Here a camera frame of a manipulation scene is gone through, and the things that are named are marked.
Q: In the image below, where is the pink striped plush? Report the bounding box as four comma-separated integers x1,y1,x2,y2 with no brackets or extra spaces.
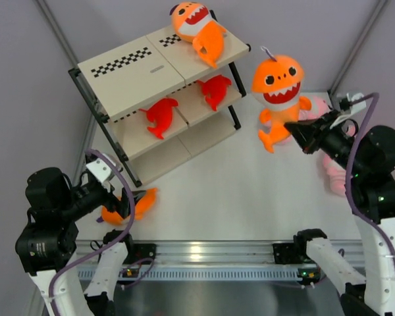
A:
344,119,359,137
299,96,331,120
323,154,346,197

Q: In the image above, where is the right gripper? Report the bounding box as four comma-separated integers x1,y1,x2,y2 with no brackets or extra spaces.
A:
284,107,366,174

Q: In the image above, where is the large red shark plush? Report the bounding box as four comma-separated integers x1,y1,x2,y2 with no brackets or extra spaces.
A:
140,97,178,140

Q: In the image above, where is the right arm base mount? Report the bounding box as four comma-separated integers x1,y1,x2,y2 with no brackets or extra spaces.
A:
273,242,315,265

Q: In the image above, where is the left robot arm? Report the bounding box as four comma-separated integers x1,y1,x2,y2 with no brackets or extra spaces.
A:
15,167,155,315

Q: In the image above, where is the beige three-tier shelf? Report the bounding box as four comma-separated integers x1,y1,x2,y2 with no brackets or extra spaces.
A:
69,26,251,187

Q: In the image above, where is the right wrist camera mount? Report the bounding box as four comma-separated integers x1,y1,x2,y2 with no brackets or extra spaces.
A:
329,92,367,130

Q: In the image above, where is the small red shark plush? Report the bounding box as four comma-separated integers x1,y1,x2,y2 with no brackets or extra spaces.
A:
196,74,232,111

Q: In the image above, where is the orange shark plush facing up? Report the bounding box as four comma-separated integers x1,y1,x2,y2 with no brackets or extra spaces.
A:
169,1,227,68

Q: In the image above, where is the orange shark plush face down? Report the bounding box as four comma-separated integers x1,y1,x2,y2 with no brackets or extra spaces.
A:
95,188,159,226

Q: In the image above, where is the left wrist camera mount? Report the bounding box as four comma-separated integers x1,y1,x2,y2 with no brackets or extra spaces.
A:
86,153,121,184

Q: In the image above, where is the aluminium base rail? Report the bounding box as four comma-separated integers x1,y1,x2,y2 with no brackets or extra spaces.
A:
75,239,366,280

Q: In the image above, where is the orange shark plush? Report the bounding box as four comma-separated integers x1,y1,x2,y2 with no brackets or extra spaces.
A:
251,46,311,153

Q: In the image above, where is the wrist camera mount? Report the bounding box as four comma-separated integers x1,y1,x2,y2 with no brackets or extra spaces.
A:
329,92,367,130
86,153,121,184

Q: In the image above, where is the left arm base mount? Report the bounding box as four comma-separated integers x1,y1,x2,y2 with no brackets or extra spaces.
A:
124,242,157,265

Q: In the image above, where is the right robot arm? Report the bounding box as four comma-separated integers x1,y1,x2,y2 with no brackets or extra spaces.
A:
284,117,395,315

